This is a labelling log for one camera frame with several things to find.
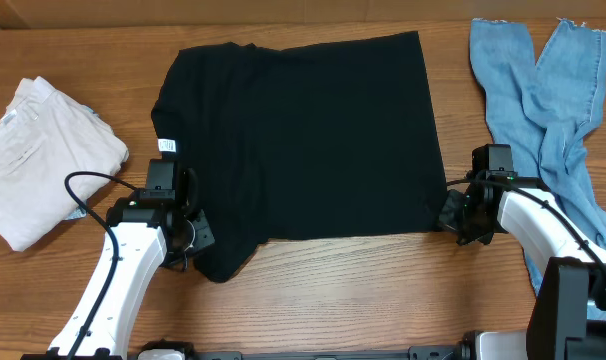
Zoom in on light blue denim jeans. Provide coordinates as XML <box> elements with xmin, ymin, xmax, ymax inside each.
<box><xmin>469</xmin><ymin>17</ymin><xmax>606</xmax><ymax>321</ymax></box>

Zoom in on black t-shirt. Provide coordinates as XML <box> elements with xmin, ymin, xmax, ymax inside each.
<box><xmin>151</xmin><ymin>32</ymin><xmax>446</xmax><ymax>283</ymax></box>

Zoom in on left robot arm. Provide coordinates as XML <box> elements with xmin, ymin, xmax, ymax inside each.
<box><xmin>22</xmin><ymin>188</ymin><xmax>199</xmax><ymax>359</ymax></box>

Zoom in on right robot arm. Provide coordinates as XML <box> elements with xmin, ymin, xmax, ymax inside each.
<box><xmin>439</xmin><ymin>176</ymin><xmax>606</xmax><ymax>360</ymax></box>

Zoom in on light blue patterned folded cloth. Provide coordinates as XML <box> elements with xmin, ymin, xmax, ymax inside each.
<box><xmin>65</xmin><ymin>203</ymin><xmax>87</xmax><ymax>221</ymax></box>

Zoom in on folded beige trousers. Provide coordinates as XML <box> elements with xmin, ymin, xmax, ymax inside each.
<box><xmin>0</xmin><ymin>77</ymin><xmax>129</xmax><ymax>251</ymax></box>

